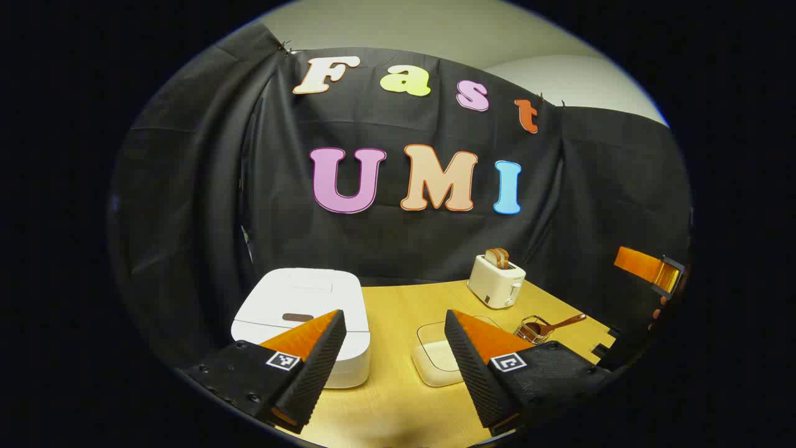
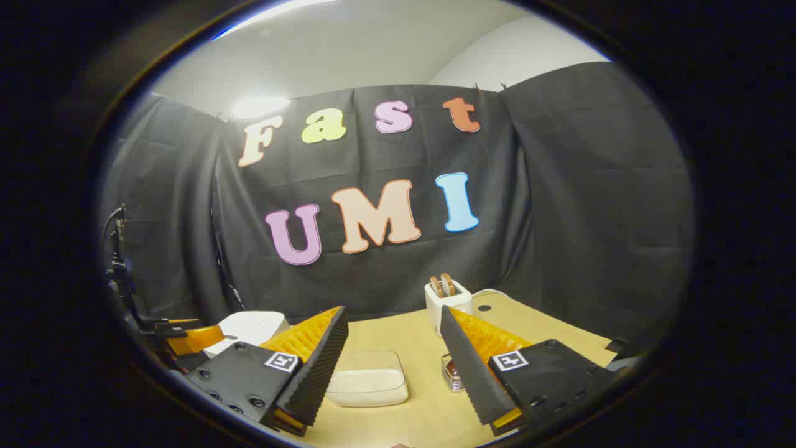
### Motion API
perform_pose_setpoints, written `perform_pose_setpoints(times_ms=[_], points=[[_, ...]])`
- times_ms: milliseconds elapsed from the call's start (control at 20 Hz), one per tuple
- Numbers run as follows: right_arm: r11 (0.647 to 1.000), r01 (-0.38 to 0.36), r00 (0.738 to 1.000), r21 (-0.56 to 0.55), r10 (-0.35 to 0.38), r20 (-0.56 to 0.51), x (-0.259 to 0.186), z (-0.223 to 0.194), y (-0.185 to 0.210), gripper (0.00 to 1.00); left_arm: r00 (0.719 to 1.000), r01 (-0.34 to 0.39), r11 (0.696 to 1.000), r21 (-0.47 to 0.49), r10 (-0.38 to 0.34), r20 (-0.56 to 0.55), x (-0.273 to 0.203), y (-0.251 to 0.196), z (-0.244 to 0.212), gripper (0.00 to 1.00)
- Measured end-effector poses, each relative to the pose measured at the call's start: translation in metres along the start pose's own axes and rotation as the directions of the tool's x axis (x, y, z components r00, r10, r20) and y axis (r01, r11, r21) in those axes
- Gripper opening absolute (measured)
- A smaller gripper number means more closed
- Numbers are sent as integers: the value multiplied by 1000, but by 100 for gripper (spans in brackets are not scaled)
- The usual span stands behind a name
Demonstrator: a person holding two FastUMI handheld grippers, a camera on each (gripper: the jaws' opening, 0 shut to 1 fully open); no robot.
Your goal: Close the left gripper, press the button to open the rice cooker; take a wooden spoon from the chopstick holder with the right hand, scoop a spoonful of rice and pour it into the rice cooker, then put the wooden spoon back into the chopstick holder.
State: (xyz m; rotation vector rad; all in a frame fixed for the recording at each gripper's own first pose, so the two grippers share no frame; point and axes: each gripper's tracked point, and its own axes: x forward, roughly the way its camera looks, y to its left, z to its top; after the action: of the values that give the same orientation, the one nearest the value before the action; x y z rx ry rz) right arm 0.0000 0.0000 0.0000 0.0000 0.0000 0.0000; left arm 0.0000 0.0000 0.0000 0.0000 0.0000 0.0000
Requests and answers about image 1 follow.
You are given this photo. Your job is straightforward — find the white toaster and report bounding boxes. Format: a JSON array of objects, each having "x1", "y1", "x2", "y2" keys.
[{"x1": 467, "y1": 252, "x2": 527, "y2": 309}]

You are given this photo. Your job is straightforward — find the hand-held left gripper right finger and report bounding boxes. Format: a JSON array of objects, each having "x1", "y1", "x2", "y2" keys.
[{"x1": 443, "y1": 309, "x2": 614, "y2": 437}]

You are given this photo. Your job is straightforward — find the white rice cooker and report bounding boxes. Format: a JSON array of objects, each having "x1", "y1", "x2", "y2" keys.
[{"x1": 231, "y1": 268, "x2": 372, "y2": 390}]

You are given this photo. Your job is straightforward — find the metal wire chopstick holder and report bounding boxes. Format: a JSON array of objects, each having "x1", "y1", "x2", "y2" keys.
[{"x1": 515, "y1": 315, "x2": 554, "y2": 345}]

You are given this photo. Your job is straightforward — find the clear-lidded rice box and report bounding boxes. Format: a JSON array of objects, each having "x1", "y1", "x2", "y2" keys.
[{"x1": 412, "y1": 315, "x2": 504, "y2": 388}]

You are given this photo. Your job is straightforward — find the brown wooden spoon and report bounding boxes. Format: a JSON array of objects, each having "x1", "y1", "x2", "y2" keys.
[{"x1": 524, "y1": 313, "x2": 587, "y2": 340}]

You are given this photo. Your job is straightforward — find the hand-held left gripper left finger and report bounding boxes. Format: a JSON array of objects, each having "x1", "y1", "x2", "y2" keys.
[{"x1": 179, "y1": 309, "x2": 348, "y2": 435}]

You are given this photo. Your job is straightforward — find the black backdrop cloth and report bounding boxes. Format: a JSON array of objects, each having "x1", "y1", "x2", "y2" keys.
[{"x1": 109, "y1": 22, "x2": 692, "y2": 374}]

